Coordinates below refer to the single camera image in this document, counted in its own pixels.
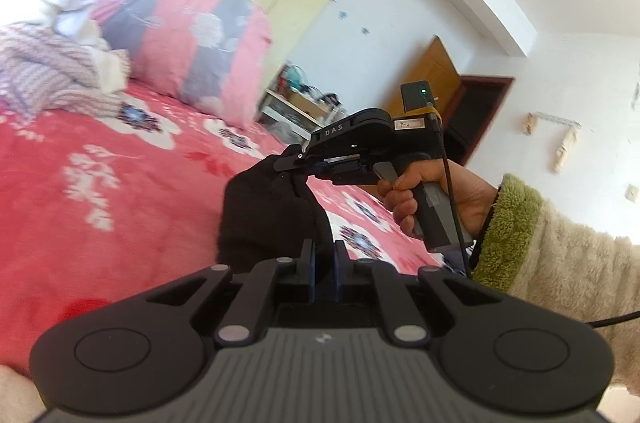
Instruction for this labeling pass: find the white dresser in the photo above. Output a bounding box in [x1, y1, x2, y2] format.
[257, 88, 346, 144]

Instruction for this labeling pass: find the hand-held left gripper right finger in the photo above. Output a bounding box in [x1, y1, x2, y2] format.
[332, 240, 501, 348]

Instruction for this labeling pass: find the person's right forearm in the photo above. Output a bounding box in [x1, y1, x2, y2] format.
[470, 173, 640, 389]

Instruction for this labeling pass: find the wooden door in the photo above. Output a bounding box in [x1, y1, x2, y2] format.
[387, 35, 463, 124]

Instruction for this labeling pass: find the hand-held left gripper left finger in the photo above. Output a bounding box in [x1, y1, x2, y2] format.
[145, 239, 317, 349]

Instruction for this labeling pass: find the person's right hand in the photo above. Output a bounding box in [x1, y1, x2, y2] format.
[376, 159, 501, 244]

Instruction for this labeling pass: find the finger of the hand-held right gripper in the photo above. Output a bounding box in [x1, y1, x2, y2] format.
[272, 144, 326, 178]

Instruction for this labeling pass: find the teal bag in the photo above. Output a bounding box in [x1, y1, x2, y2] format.
[280, 63, 306, 91]

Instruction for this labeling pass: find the pink floral blanket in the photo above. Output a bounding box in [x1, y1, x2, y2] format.
[0, 75, 451, 384]

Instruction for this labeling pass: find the black printed t-shirt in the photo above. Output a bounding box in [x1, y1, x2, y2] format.
[215, 153, 373, 334]

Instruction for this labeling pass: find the wall hook rack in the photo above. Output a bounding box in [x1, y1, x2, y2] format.
[520, 113, 581, 174]

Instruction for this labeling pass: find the pink and blue duvet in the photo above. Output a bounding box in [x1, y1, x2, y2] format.
[47, 0, 273, 126]

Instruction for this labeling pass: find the person's cream fleece robe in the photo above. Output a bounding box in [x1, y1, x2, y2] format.
[0, 365, 46, 423]

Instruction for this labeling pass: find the brown doorway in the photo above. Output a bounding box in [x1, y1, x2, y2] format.
[440, 75, 516, 166]

